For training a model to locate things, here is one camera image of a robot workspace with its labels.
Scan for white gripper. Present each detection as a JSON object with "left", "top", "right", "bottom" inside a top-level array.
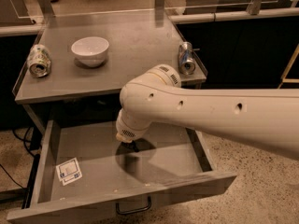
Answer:
[{"left": 116, "top": 109, "right": 150, "bottom": 143}]

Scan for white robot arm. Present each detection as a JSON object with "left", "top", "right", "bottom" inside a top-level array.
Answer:
[{"left": 116, "top": 64, "right": 299, "bottom": 160}]

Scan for open grey top drawer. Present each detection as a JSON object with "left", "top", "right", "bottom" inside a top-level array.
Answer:
[{"left": 7, "top": 120, "right": 235, "bottom": 224}]

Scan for white paper tag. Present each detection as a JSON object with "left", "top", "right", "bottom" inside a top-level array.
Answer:
[{"left": 56, "top": 158, "right": 82, "bottom": 186}]

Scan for white ceramic bowl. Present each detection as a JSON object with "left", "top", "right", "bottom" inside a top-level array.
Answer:
[{"left": 71, "top": 36, "right": 109, "bottom": 67}]

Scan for grey cabinet table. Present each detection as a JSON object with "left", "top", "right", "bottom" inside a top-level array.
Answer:
[{"left": 12, "top": 8, "right": 208, "bottom": 135}]

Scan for blue silver soda can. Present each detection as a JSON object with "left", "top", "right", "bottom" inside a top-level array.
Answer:
[{"left": 178, "top": 42, "right": 195, "bottom": 75}]

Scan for green white soda can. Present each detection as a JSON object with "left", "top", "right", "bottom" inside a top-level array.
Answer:
[{"left": 26, "top": 44, "right": 51, "bottom": 77}]

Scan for metal railing bar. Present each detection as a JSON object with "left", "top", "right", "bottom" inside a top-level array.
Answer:
[{"left": 168, "top": 7, "right": 299, "bottom": 24}]

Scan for black drawer handle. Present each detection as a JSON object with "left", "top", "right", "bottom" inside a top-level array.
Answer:
[{"left": 115, "top": 196, "right": 152, "bottom": 216}]

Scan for black floor cables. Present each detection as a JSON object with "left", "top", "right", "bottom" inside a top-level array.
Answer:
[{"left": 0, "top": 126, "right": 41, "bottom": 189}]

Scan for wooden rolling cart frame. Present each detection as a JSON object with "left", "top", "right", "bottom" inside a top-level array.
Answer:
[{"left": 278, "top": 44, "right": 299, "bottom": 89}]

